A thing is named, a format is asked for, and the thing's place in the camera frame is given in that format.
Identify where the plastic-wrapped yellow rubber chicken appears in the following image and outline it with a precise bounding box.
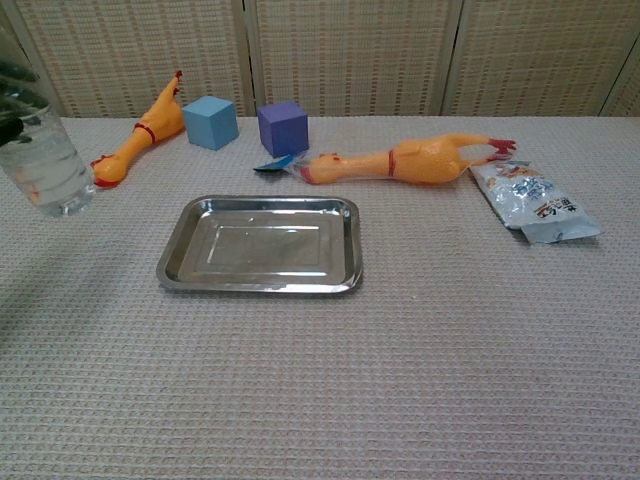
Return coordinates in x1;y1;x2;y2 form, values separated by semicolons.
298;132;518;187

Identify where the white blue snack bag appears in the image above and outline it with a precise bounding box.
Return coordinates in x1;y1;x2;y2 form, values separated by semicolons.
468;160;602;245

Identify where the purple foam cube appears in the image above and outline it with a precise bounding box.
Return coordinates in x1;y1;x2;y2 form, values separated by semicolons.
256;100;310;158

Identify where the light blue foam cube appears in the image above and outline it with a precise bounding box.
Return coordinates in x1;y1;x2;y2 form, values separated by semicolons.
182;96;240;152

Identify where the rectangular stainless steel tray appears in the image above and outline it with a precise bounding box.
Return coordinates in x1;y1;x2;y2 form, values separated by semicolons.
155;194;363;296

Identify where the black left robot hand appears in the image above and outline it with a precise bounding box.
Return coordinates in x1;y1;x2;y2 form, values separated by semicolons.
0;59;50;148

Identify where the bare yellow rubber chicken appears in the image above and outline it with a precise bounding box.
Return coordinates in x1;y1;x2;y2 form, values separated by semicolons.
90;69;186;189

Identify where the blue paper packaging tag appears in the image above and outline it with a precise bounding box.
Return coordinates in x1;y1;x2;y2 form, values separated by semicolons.
252;154;296;175

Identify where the transparent plastic water bottle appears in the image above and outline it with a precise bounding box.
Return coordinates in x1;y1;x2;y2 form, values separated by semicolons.
0;101;97;219

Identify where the woven beige folding screen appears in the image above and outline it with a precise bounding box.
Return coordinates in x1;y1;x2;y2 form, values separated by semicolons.
0;0;640;119

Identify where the beige waffle-weave tablecloth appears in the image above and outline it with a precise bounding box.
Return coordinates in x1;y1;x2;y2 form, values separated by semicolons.
0;115;640;480

